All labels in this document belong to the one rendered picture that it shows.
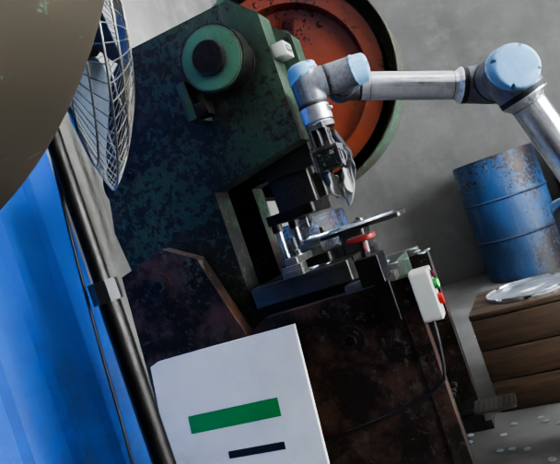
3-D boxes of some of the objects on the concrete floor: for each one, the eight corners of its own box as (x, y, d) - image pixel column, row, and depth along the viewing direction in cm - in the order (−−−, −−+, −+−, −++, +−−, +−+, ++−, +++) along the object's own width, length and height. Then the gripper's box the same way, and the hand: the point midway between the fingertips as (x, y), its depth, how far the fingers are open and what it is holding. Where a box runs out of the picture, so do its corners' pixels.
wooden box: (613, 353, 227) (583, 265, 227) (628, 389, 192) (592, 285, 192) (505, 375, 243) (477, 293, 243) (501, 412, 208) (468, 317, 208)
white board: (352, 560, 150) (293, 323, 162) (191, 574, 170) (149, 363, 182) (354, 558, 151) (295, 323, 163) (193, 572, 171) (151, 362, 183)
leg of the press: (495, 495, 158) (383, 169, 159) (496, 519, 147) (376, 169, 148) (199, 541, 189) (107, 270, 190) (181, 564, 178) (84, 276, 179)
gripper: (297, 130, 145) (325, 213, 145) (331, 115, 142) (360, 201, 142) (307, 131, 153) (334, 210, 153) (340, 118, 150) (367, 199, 150)
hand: (347, 200), depth 150 cm, fingers closed
